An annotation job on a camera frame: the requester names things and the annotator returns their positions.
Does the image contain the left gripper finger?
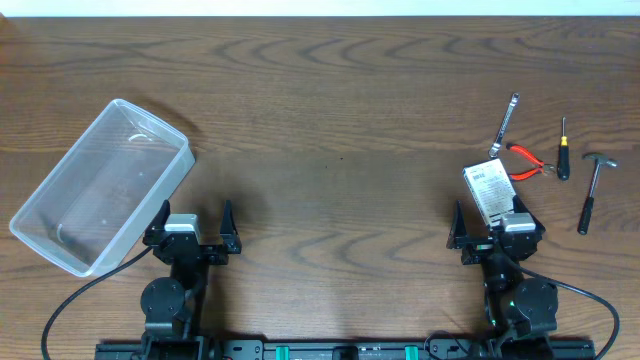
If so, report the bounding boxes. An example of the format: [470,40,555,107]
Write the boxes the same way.
[219,200,239,246]
[143,200,171,244]

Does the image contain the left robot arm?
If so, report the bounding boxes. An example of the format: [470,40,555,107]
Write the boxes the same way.
[140,200,242,359]

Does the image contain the black mounting rail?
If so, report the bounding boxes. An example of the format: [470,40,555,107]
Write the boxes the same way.
[94,337,596,360]

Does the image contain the clear plastic container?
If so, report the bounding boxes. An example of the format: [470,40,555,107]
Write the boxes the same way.
[9,99,195,277]

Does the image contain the red handled pliers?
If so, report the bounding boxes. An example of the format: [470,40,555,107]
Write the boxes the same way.
[506,144,556,182]

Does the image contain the small black handled hammer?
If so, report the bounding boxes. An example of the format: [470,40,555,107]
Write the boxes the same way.
[577,152,619,235]

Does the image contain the black yellow screwdriver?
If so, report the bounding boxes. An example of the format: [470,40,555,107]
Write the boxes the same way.
[556,117,570,181]

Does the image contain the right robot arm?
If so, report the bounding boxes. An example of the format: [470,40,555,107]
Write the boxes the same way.
[446,196,559,359]

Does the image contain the silver wrench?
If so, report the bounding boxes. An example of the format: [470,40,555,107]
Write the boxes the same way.
[488,93,520,159]

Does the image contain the white blue cardboard box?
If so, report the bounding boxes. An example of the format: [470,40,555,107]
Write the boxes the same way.
[462,159,516,227]

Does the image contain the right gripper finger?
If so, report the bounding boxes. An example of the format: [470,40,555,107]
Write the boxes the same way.
[513,195,545,233]
[446,200,468,249]

